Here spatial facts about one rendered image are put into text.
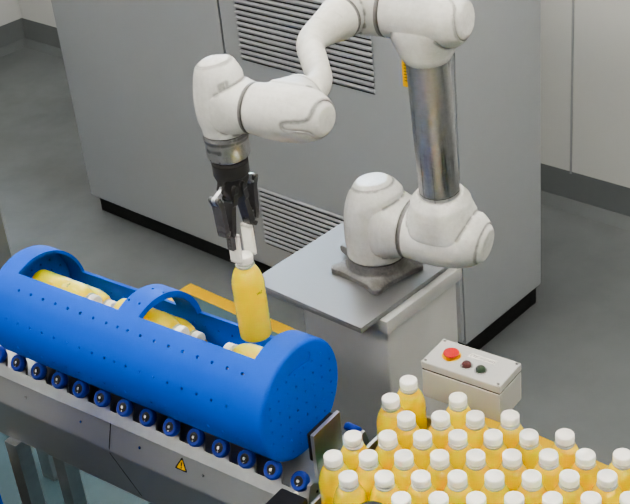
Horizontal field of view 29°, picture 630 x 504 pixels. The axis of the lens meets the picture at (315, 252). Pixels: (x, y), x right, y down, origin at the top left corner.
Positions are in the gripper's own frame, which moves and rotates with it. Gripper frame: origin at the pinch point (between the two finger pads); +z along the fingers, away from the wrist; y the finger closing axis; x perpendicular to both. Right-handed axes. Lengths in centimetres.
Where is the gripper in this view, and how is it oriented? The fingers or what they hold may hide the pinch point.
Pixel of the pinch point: (242, 243)
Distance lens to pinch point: 259.2
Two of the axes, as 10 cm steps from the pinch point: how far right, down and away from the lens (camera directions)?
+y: -5.9, 4.6, -6.6
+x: 8.0, 2.4, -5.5
